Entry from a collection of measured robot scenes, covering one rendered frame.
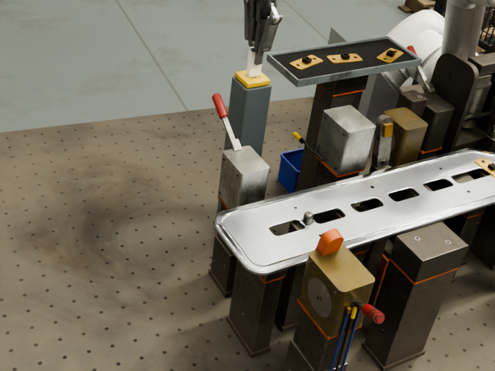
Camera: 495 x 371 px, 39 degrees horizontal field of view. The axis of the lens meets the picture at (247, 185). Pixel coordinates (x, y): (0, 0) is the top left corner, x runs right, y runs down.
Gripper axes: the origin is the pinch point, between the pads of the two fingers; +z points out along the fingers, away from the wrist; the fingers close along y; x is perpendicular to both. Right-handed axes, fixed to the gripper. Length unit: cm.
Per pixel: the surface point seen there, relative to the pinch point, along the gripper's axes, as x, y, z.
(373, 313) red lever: -13, 64, 12
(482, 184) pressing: 42, 37, 19
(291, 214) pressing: -6.0, 30.3, 18.9
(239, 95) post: -3.6, 1.1, 7.3
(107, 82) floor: 39, -205, 119
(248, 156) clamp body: -9.0, 16.2, 12.9
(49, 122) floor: -1, -174, 119
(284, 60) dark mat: 10.4, -3.4, 2.9
